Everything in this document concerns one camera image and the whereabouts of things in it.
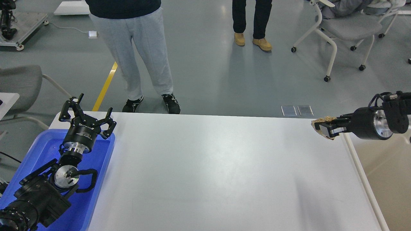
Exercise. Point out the left floor outlet plate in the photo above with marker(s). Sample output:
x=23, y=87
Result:
x=288, y=110

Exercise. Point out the person in grey sweatpants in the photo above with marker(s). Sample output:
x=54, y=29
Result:
x=127, y=26

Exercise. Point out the white floor power box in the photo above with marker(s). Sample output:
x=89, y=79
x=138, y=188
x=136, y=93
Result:
x=92, y=34

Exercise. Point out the metal wheeled cart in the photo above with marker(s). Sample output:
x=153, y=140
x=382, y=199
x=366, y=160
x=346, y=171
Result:
x=16, y=27

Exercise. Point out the right floor outlet plate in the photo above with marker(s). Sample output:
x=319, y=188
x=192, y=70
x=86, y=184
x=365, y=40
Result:
x=305, y=110

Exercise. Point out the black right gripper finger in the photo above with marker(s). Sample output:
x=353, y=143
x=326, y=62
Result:
x=345, y=118
x=331, y=130

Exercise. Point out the brown paper ball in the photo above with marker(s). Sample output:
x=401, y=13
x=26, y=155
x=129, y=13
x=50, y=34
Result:
x=322, y=120

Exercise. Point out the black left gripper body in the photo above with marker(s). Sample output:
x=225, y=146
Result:
x=83, y=133

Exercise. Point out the floor outlet plate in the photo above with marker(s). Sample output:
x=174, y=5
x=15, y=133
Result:
x=288, y=110
x=305, y=110

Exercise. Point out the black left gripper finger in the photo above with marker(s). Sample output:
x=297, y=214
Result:
x=74, y=104
x=109, y=121

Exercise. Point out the grey chair at left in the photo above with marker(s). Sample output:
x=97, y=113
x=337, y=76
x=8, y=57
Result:
x=25, y=80

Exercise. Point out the grey white wheeled chair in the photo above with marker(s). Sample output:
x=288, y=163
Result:
x=350, y=20

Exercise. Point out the white flat floor board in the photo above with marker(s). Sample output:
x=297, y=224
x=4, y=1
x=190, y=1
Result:
x=78, y=7

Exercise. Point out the white plastic bin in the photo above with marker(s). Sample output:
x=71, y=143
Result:
x=387, y=166

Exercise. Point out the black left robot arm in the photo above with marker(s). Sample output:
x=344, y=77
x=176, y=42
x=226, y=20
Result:
x=44, y=194

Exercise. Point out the white side table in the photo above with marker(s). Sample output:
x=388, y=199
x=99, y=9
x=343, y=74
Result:
x=8, y=100

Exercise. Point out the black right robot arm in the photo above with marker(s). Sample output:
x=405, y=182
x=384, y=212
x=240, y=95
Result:
x=387, y=113

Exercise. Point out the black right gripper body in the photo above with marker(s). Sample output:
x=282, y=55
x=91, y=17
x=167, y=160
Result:
x=369, y=124

